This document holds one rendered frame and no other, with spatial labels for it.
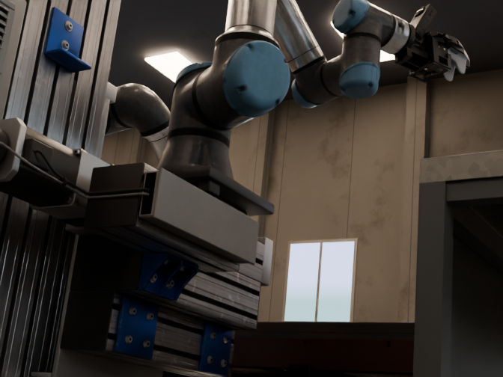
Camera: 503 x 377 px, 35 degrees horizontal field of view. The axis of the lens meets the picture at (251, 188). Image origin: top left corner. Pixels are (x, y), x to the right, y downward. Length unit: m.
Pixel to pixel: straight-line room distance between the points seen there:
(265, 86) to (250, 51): 0.06
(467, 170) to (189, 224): 0.41
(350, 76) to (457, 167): 0.41
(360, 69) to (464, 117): 10.43
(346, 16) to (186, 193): 0.62
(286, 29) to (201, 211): 0.62
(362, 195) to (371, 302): 1.64
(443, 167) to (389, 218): 10.57
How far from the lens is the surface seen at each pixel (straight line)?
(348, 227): 11.98
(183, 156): 1.39
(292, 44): 1.64
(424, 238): 1.19
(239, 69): 1.31
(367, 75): 1.54
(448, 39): 1.74
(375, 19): 1.60
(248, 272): 1.46
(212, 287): 1.36
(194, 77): 1.45
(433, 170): 1.22
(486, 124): 11.82
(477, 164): 1.20
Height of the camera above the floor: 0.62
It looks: 18 degrees up
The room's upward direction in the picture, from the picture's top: 6 degrees clockwise
